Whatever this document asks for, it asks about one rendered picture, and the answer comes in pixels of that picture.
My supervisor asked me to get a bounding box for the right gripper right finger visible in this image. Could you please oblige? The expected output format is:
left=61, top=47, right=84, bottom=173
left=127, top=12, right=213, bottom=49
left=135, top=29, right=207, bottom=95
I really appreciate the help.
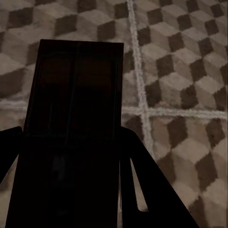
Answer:
left=119, top=127, right=199, bottom=228

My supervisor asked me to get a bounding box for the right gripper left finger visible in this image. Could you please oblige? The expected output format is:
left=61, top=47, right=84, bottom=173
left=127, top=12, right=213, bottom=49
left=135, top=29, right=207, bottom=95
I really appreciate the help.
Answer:
left=0, top=126, right=23, bottom=183

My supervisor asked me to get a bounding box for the mousetrap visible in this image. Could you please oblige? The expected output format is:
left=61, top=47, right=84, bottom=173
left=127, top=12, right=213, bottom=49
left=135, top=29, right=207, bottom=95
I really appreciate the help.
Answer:
left=5, top=39, right=124, bottom=228

